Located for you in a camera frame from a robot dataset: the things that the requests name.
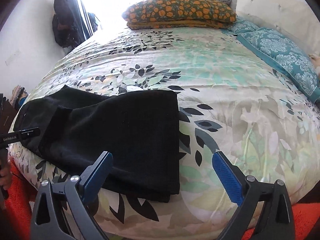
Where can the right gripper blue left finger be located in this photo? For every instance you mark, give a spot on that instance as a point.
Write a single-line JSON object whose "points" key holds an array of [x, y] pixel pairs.
{"points": [[94, 176]]}

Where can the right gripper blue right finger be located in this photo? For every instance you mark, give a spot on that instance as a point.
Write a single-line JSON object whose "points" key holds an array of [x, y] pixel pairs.
{"points": [[229, 176]]}

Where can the black pants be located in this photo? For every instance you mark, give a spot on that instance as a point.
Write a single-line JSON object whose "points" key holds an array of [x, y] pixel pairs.
{"points": [[140, 129]]}

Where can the left hand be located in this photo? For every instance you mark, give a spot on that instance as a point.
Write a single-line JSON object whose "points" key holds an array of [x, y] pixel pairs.
{"points": [[6, 175]]}

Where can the brown wooden cabinet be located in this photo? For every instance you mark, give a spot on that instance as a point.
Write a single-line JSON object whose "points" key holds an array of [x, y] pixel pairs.
{"points": [[8, 114]]}

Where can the pile of folded clothes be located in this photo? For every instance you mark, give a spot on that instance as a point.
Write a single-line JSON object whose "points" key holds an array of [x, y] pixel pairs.
{"points": [[18, 97]]}

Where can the floral leaf bedspread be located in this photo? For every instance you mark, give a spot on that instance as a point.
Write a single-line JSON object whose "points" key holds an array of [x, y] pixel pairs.
{"points": [[229, 100]]}

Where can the dark hanging bags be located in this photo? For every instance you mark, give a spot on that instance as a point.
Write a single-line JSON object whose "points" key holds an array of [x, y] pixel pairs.
{"points": [[64, 27]]}

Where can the teal damask pillow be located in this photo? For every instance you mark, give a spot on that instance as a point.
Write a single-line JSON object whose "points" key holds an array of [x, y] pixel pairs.
{"points": [[279, 52]]}

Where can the cream padded headboard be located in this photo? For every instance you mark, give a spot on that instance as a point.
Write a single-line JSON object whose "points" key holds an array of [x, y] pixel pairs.
{"points": [[292, 18]]}

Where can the orange floral pillow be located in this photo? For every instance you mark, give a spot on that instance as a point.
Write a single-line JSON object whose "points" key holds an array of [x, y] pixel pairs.
{"points": [[155, 14]]}

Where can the white wall switch plate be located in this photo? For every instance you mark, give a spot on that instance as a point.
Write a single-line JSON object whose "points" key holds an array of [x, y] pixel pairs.
{"points": [[12, 57]]}

